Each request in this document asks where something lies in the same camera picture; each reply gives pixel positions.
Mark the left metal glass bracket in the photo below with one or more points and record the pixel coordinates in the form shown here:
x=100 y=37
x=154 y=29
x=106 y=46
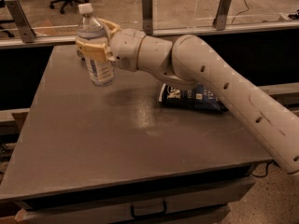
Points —
x=25 y=30

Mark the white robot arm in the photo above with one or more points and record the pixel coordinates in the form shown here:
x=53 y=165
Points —
x=184 y=64

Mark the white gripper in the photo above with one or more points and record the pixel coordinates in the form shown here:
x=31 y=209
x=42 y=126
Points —
x=125 y=49

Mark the grey metal drawer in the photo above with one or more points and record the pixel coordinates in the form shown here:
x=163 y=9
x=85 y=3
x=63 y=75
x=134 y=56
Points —
x=205 y=204

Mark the black drawer handle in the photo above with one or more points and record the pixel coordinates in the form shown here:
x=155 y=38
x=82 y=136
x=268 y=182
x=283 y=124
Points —
x=148 y=209

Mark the metal glass bracket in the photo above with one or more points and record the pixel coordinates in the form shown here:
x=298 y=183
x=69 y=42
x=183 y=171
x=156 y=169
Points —
x=147 y=16
x=220 y=20
x=25 y=30

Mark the clear blue plastic water bottle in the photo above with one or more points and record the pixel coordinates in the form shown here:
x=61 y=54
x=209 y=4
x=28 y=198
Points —
x=101 y=74

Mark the right metal glass bracket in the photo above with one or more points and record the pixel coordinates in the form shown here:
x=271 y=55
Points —
x=220 y=20

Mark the dark blue snack bag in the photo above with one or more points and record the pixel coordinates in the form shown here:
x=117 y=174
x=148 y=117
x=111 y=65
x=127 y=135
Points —
x=200 y=98

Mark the middle metal glass bracket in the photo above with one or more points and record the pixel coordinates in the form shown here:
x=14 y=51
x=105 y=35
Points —
x=147 y=16

